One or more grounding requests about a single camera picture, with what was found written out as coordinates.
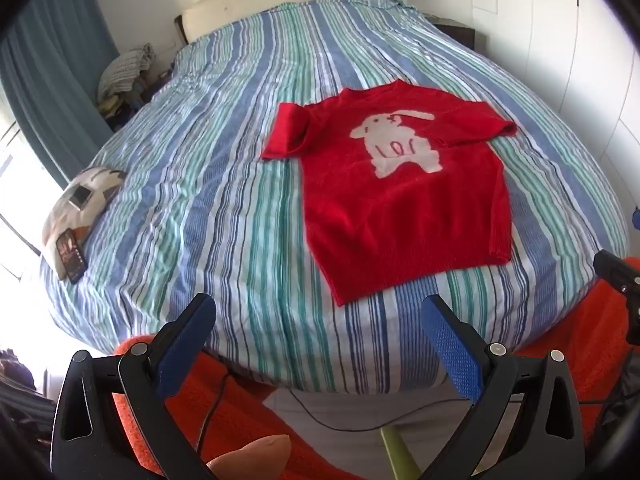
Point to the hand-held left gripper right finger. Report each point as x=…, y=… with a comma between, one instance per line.
x=452, y=355

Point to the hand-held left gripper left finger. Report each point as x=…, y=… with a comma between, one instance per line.
x=185, y=345

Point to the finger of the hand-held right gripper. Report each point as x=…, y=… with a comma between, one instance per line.
x=617, y=272

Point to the red sweater with white animal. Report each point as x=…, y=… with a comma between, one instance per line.
x=400, y=200

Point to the pile of clothes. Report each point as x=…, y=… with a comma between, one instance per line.
x=125, y=75

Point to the light green plastic bar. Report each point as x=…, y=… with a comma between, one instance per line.
x=400, y=455

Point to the person's bare foot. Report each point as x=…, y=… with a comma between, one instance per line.
x=250, y=457

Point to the black smartphone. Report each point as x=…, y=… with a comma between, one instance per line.
x=71, y=256

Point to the patterned pillow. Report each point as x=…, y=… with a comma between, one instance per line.
x=87, y=200

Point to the striped bed sheet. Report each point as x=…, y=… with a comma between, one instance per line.
x=210, y=170

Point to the white wardrobe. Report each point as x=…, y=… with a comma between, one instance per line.
x=575, y=60

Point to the dark wooden nightstand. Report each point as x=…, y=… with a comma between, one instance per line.
x=457, y=32

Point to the blue curtain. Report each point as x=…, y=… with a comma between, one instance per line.
x=45, y=60

